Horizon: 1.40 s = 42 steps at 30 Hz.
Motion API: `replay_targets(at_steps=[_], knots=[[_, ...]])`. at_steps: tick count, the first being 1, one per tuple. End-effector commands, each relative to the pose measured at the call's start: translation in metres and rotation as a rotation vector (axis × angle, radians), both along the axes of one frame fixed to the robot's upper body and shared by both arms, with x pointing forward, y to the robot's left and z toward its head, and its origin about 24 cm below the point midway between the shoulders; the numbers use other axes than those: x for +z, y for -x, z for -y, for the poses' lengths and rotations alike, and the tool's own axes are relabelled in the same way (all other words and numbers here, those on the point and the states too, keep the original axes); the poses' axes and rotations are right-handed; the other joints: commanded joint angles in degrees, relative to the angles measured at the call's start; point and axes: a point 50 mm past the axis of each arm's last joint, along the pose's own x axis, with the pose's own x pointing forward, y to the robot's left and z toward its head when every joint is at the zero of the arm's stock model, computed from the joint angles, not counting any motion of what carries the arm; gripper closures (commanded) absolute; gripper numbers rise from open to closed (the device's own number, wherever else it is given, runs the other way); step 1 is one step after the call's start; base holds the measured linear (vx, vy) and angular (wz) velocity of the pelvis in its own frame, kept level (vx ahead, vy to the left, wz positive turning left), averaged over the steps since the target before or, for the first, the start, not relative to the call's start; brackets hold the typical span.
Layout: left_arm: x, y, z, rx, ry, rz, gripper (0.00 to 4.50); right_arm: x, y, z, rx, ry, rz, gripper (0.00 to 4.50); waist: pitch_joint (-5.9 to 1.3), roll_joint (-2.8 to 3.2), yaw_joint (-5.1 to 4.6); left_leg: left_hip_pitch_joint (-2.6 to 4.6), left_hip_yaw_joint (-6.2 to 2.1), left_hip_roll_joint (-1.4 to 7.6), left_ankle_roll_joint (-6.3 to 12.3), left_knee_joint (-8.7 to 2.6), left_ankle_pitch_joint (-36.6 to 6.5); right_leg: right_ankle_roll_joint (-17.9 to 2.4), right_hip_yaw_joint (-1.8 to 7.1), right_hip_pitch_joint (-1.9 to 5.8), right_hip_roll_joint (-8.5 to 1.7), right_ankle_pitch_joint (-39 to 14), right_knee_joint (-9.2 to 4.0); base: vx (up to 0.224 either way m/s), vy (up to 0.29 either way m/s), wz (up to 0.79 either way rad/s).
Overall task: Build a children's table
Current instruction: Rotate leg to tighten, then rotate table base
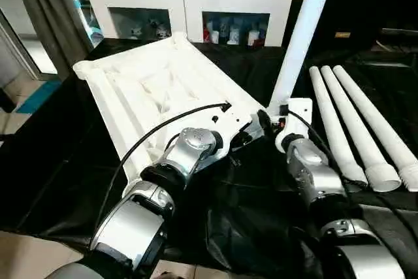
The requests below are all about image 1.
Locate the white plastic table leg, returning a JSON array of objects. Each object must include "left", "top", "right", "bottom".
[
  {"left": 308, "top": 65, "right": 369, "bottom": 185},
  {"left": 266, "top": 0, "right": 340, "bottom": 110},
  {"left": 319, "top": 65, "right": 402, "bottom": 193},
  {"left": 332, "top": 65, "right": 418, "bottom": 192}
]

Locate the light blue packaged box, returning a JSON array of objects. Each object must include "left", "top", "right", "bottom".
[{"left": 61, "top": 0, "right": 106, "bottom": 48}]

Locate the black fabric bag yellow label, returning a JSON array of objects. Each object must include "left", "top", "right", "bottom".
[{"left": 293, "top": 0, "right": 418, "bottom": 61}]

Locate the black work mat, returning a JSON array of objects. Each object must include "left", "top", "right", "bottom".
[{"left": 0, "top": 35, "right": 418, "bottom": 279}]

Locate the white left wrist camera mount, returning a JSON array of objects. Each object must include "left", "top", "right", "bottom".
[{"left": 208, "top": 104, "right": 255, "bottom": 159}]

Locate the teal floor mat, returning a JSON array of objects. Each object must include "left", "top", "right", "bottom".
[{"left": 15, "top": 79, "right": 63, "bottom": 114}]

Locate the white plastic table top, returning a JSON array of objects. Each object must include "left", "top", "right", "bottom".
[{"left": 72, "top": 30, "right": 267, "bottom": 189}]

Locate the grey curtain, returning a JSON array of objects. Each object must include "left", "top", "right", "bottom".
[{"left": 12, "top": 0, "right": 93, "bottom": 76}]

